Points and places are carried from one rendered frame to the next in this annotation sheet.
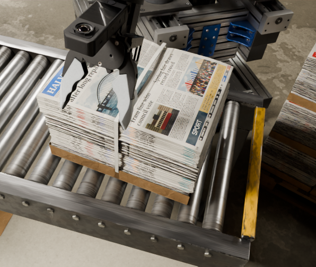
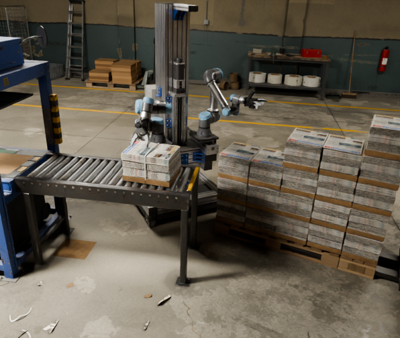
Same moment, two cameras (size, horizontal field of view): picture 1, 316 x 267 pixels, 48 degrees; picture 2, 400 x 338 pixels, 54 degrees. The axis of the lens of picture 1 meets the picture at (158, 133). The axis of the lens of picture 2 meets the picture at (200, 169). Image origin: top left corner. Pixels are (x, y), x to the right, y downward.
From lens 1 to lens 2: 2.22 m
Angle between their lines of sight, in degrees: 26
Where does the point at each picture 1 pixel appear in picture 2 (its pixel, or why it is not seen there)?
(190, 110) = (166, 153)
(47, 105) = (123, 156)
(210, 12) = (182, 148)
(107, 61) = (142, 132)
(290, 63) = not seen: hidden behind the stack
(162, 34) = not seen: hidden behind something
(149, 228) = (156, 192)
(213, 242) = (177, 194)
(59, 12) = not seen: hidden behind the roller
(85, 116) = (135, 157)
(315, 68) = (223, 158)
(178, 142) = (162, 158)
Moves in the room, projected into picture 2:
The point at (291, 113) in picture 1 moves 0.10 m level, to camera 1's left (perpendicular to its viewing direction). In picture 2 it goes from (221, 182) to (211, 182)
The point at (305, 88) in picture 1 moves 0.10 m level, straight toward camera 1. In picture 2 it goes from (223, 168) to (218, 172)
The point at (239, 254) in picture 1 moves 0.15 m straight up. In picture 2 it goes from (186, 195) to (186, 176)
